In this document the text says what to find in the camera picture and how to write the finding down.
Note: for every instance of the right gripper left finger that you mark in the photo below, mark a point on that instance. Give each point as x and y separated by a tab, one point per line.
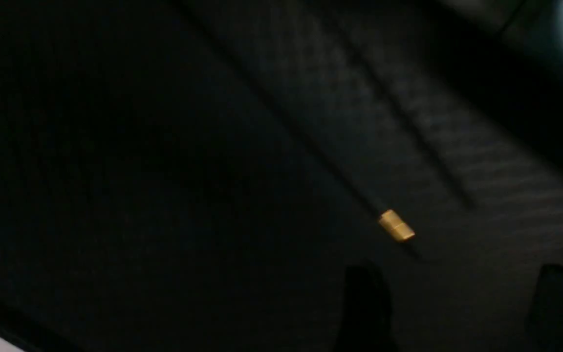
366	321

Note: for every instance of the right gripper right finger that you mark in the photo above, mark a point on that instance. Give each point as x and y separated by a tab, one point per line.
544	322

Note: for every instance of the black serving tray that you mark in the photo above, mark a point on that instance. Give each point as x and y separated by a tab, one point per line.
150	203

